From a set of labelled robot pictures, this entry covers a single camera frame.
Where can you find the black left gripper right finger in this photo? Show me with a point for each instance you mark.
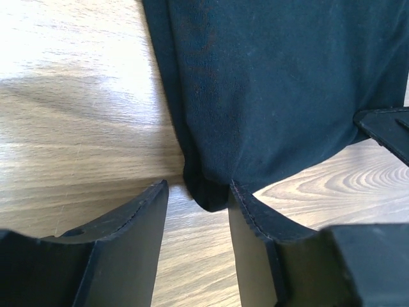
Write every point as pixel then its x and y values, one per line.
pixel 282 263

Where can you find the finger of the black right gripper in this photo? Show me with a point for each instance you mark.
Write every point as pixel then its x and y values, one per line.
pixel 388 127

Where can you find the black t shirt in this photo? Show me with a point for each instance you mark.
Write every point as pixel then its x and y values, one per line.
pixel 260 90

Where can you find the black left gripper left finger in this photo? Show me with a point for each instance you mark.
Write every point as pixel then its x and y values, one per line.
pixel 109 261

